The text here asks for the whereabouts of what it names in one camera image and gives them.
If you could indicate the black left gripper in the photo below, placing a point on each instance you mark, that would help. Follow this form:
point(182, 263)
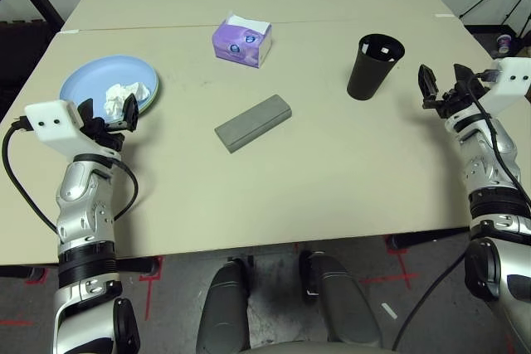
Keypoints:
point(105, 134)

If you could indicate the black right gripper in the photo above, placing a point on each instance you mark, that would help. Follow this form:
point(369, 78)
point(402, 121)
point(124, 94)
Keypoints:
point(456, 101)

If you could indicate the white tissue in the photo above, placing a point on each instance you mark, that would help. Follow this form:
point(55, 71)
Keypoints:
point(118, 97)

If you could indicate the blue plate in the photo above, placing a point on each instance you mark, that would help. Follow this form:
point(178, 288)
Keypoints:
point(91, 80)

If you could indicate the grey glasses case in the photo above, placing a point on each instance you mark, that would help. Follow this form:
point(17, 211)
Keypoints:
point(253, 122)

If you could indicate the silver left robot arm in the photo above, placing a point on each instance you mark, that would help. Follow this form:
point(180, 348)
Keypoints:
point(79, 188)

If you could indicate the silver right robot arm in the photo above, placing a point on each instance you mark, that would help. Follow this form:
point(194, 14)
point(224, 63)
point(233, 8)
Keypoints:
point(485, 163)

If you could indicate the green plate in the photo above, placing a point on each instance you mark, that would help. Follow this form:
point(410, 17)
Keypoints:
point(155, 97)

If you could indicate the white tape piece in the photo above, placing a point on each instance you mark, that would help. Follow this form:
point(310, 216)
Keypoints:
point(444, 16)
point(69, 31)

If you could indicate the purple and white paper cup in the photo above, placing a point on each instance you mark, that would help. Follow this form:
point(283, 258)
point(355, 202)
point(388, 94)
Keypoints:
point(505, 44)

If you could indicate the black cup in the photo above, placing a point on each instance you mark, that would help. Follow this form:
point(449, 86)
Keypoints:
point(365, 80)

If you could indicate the black foam floor mat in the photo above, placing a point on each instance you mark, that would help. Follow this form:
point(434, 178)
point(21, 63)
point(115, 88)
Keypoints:
point(20, 51)

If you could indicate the purple tissue pack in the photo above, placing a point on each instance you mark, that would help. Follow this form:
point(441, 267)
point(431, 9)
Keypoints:
point(232, 39)

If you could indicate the red floor tape cross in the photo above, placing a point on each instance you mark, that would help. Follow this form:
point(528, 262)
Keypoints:
point(404, 275)
point(147, 300)

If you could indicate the grey left robot leg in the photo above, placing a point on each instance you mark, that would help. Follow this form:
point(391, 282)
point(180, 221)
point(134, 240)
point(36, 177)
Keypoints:
point(224, 308)

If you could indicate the grey robot leg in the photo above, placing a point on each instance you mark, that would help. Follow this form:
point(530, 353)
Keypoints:
point(340, 308)
point(224, 308)

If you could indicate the red floor tape strip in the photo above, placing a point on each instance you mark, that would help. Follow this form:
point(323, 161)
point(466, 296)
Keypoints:
point(16, 323)

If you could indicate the white floor tape strip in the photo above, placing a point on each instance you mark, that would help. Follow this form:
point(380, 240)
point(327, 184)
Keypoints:
point(389, 311)

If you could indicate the grey right robot leg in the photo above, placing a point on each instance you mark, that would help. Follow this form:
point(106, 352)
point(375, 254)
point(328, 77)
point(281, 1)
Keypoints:
point(340, 308)

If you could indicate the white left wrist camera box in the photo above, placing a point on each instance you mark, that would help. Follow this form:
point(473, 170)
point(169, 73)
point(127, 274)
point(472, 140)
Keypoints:
point(50, 126)

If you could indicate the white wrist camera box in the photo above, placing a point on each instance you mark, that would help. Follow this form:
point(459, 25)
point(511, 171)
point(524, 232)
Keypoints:
point(50, 126)
point(510, 84)

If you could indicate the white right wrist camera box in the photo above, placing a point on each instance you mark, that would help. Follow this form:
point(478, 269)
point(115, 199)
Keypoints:
point(510, 84)

